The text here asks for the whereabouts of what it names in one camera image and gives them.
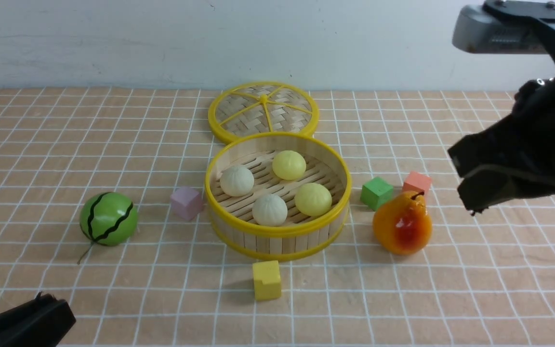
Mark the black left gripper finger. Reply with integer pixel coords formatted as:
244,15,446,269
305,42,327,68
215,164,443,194
0,292,77,347

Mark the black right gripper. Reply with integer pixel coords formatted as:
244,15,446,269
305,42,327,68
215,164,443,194
447,77,555,215

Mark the yellow bun front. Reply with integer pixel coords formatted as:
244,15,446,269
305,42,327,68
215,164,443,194
294,183,332,217

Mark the yellow bun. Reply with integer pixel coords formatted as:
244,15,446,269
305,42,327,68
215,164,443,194
294,183,332,217
272,151,306,181

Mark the yellow bun back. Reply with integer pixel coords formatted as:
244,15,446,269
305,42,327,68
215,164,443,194
272,151,306,181

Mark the white bun front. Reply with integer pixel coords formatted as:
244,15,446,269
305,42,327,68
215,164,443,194
252,194,288,227

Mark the white bun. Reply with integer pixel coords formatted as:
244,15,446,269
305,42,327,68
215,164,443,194
252,194,288,227
220,165,255,196

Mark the bamboo steamer tray yellow rim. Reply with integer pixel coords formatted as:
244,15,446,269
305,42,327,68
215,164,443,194
204,133,352,262

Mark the woven bamboo steamer lid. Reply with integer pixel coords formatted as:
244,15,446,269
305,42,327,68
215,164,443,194
208,81,320,144

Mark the pink foam cube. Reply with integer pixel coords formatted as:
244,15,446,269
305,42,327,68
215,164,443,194
402,171,432,195

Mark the orange toy pear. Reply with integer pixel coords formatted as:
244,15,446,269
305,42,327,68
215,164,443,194
372,191,433,255

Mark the green foam cube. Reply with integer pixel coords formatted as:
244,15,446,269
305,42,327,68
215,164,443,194
360,176,394,211

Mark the green toy watermelon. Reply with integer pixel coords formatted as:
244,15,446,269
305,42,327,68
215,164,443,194
79,191,137,246

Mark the purple foam cube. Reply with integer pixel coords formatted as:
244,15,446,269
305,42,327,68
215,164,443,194
170,187,203,221

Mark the yellow foam block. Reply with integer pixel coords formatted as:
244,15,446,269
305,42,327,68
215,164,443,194
252,260,282,301

